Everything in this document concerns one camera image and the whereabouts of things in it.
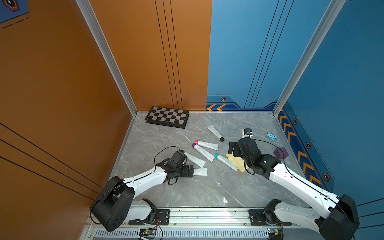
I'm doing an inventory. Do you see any yellow cleaning cloth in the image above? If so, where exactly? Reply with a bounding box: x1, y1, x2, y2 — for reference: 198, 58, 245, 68
226, 154, 246, 173

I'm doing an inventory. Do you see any white toothpaste tube purple cap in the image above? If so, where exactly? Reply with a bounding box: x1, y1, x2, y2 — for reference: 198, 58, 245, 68
193, 168, 208, 177

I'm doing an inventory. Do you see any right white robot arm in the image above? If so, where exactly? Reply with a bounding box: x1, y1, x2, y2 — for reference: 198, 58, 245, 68
228, 137, 360, 240

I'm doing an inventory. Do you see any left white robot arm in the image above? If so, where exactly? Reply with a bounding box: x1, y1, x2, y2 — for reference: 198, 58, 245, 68
90, 157, 195, 232

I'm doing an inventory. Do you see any white toothpaste tube flat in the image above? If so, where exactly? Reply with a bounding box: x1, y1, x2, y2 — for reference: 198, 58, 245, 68
185, 152, 206, 168

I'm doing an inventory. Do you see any white tube green cap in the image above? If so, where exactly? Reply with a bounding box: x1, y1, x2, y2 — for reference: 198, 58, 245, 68
215, 154, 238, 171

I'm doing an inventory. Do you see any white tube pink cap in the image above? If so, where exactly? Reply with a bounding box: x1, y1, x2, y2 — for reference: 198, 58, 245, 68
195, 141, 219, 151

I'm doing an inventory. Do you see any white tube black cap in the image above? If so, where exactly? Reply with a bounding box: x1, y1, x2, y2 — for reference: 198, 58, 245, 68
208, 126, 225, 142

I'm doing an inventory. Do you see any teal small toy card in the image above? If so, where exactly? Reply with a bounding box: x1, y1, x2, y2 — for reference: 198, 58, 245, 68
266, 133, 278, 141

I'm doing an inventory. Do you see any purple cube box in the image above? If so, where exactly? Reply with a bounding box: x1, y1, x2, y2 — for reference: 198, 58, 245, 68
274, 148, 289, 160

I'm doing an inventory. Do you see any folding chessboard box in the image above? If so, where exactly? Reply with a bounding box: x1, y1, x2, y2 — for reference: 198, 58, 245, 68
145, 106, 190, 129

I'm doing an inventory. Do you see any left green circuit board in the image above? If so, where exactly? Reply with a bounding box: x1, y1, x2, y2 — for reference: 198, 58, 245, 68
139, 228, 157, 240

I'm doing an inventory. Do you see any green circuit board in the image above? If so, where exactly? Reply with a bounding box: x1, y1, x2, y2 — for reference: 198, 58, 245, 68
139, 228, 157, 240
267, 229, 284, 240

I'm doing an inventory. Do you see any right green circuit board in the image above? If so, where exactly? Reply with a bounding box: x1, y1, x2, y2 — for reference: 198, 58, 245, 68
267, 229, 284, 240

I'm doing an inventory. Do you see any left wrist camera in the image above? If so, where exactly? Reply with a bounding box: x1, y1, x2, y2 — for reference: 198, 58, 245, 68
171, 150, 188, 165

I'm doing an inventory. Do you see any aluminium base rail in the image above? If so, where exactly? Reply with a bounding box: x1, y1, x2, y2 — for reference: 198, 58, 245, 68
80, 207, 323, 240

